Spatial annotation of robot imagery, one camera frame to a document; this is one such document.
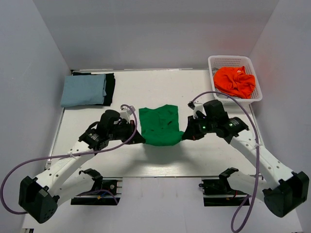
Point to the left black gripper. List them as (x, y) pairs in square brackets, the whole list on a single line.
[(130, 127)]

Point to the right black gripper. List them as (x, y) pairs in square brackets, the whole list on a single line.
[(189, 134)]

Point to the green t shirt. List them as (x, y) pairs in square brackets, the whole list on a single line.
[(160, 126)]

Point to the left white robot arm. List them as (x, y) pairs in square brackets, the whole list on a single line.
[(42, 195)]

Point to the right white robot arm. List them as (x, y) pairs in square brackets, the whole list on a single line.
[(281, 189)]

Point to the folded black t shirt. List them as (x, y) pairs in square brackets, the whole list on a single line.
[(109, 86)]

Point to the orange t shirt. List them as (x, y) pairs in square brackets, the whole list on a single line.
[(235, 82)]

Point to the grey garment in basket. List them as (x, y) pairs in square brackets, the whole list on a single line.
[(219, 93)]

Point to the folded light blue t shirt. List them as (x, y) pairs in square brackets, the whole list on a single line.
[(83, 90)]

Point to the white plastic basket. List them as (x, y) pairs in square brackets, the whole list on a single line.
[(220, 61)]

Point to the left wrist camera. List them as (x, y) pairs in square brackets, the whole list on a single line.
[(126, 112)]

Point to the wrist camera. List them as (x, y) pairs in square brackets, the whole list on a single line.
[(197, 109), (126, 112)]

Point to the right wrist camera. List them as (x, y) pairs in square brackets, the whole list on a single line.
[(197, 109)]

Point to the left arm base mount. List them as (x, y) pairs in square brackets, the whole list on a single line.
[(110, 196)]

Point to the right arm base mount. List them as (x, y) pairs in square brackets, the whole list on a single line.
[(218, 193)]

